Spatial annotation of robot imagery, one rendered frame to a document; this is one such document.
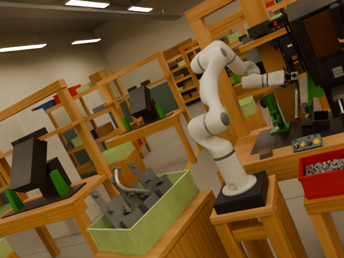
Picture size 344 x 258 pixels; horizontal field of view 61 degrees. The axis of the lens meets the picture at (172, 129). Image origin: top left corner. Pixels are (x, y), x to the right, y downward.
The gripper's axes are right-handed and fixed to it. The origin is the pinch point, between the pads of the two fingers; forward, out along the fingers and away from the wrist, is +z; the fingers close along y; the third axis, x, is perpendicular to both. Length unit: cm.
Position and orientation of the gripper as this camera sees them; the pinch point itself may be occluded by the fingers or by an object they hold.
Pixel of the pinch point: (293, 78)
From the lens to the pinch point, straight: 200.7
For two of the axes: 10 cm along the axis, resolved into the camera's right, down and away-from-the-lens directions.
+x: 4.2, 3.9, 8.2
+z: 9.0, -0.4, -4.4
